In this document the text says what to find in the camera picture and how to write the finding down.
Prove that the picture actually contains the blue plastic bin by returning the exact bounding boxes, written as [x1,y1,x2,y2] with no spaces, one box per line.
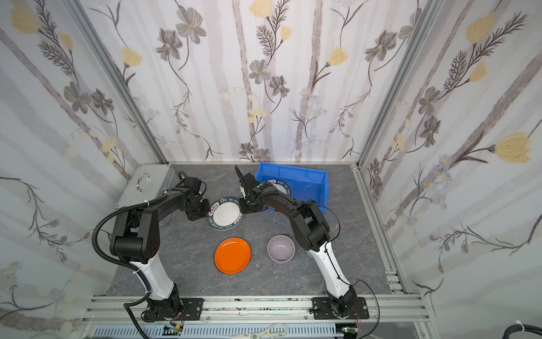
[255,162,330,213]

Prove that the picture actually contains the green rimmed white plate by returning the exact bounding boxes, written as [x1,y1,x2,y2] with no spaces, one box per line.
[268,179,292,196]

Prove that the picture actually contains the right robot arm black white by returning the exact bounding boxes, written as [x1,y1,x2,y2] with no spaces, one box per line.
[234,165,357,318]

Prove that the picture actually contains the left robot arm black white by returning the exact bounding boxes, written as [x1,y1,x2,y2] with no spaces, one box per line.
[110,172,210,323]

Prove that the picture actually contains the orange plate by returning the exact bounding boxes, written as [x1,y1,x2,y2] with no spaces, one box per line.
[214,237,251,275]

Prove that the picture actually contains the purple bowl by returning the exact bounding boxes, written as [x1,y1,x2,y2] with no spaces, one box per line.
[267,234,296,263]

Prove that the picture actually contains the grey metal first aid case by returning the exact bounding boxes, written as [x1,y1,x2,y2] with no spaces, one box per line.
[116,165,180,209]

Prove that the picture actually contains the white scissors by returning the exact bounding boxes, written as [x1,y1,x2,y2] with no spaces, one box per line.
[232,323,289,339]

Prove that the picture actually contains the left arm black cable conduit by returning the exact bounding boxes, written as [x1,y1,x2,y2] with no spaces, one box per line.
[91,201,153,339]

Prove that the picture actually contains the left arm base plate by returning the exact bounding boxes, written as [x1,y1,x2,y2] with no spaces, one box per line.
[141,298,203,323]

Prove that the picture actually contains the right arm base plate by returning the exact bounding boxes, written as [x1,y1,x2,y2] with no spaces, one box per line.
[310,297,370,320]

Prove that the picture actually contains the aluminium rail frame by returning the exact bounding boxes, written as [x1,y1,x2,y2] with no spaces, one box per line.
[82,295,437,339]

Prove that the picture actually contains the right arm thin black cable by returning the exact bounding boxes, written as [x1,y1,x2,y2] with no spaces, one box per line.
[321,203,382,339]

